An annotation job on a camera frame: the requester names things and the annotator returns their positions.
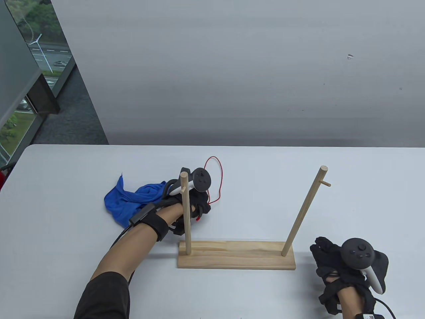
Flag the person's left hand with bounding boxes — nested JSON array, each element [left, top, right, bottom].
[[164, 191, 212, 236]]

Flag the black cable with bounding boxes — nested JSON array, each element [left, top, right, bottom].
[[375, 298, 397, 319], [109, 224, 135, 286]]

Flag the blue towel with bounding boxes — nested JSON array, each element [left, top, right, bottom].
[[104, 173, 173, 229]]

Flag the glass window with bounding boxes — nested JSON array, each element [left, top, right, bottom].
[[0, 0, 77, 166]]

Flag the wooden rack with posts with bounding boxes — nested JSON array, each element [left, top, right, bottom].
[[178, 165, 331, 270]]

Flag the red object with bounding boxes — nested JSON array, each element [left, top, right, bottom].
[[0, 166, 11, 193]]

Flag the person's right forearm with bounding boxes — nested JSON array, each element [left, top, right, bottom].
[[337, 287, 366, 319]]

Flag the person's left forearm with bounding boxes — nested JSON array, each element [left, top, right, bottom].
[[74, 203, 185, 319]]

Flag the red elastic cord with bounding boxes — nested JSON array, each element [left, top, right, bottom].
[[196, 156, 223, 222]]

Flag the person's right hand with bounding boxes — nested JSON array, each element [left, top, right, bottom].
[[310, 237, 376, 314]]

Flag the black and white controller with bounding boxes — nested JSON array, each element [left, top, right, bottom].
[[162, 168, 212, 200], [341, 238, 389, 294]]

